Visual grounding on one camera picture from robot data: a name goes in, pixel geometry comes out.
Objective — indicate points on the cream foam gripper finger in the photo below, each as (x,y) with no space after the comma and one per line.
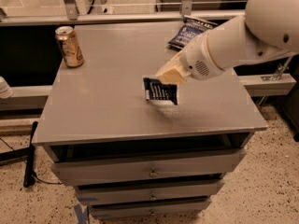
(173,72)

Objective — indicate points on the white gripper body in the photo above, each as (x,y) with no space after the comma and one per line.
(196,61)

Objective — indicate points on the blue rxbar snack bar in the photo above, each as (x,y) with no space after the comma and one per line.
(156,90)

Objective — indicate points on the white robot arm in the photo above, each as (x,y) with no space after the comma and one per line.
(267,31)

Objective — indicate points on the blue chip bag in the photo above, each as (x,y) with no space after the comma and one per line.
(191,28)

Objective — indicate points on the grey drawer cabinet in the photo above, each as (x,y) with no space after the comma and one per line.
(99,111)

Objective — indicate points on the gold soda can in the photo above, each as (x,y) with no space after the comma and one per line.
(67,40)

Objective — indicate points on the top grey drawer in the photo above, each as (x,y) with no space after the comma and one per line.
(81,173)

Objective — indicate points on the grey drawer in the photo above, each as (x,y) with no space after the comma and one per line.
(155,192)
(81,173)
(149,208)

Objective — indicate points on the middle grey drawer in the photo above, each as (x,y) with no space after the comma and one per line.
(155,192)

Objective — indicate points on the bottom grey drawer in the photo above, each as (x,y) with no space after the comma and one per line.
(149,208)

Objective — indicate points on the blue tape on floor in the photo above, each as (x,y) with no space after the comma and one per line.
(82,214)

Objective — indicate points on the black stick on floor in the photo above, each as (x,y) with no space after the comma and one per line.
(29,179)

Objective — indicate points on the metal railing frame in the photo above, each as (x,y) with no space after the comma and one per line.
(48,12)

